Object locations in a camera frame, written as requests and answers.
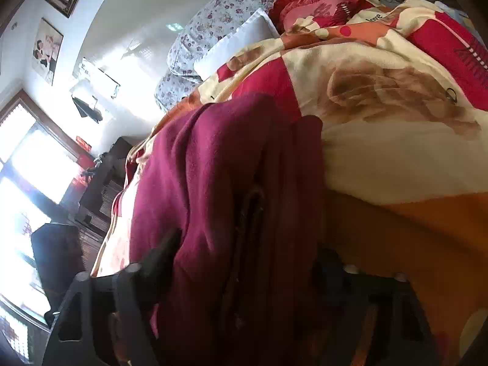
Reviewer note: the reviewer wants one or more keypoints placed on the red cream rose printed blanket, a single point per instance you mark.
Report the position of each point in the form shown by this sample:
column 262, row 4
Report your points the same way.
column 381, row 160

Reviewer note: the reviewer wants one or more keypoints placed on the wall poster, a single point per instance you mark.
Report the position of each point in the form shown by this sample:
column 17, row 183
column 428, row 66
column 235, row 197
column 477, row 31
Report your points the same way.
column 47, row 49

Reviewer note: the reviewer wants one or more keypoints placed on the dark hanging wall item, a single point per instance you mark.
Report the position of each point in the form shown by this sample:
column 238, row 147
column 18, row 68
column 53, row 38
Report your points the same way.
column 87, row 107

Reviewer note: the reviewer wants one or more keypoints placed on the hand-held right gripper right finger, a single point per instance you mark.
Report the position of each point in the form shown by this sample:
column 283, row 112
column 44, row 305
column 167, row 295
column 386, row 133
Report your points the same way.
column 331, row 274

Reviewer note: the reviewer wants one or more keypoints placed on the white wall shelf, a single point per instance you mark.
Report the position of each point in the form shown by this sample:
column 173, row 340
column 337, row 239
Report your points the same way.
column 101, row 80

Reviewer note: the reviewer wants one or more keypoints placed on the red wall sign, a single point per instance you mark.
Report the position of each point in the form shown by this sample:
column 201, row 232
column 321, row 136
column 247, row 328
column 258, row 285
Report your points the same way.
column 84, row 143

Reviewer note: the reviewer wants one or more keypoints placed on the wooden framed window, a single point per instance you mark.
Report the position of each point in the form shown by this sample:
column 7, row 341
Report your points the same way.
column 23, row 160

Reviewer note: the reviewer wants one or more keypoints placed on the white pillow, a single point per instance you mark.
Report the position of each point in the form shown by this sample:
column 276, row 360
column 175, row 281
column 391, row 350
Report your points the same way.
column 236, row 45

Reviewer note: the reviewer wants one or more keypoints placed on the red frilled cushion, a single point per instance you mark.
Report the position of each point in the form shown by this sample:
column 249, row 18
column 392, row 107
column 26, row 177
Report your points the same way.
column 305, row 7

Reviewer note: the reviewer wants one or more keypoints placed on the black chair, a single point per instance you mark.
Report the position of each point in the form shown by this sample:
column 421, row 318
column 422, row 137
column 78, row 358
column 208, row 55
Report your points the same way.
column 57, row 259

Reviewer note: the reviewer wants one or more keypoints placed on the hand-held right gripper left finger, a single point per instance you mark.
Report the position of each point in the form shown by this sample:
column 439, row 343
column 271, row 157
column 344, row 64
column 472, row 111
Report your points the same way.
column 160, row 263

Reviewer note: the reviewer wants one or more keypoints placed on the maroon knit garment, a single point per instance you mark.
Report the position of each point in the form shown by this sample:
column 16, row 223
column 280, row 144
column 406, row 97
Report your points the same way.
column 213, row 160

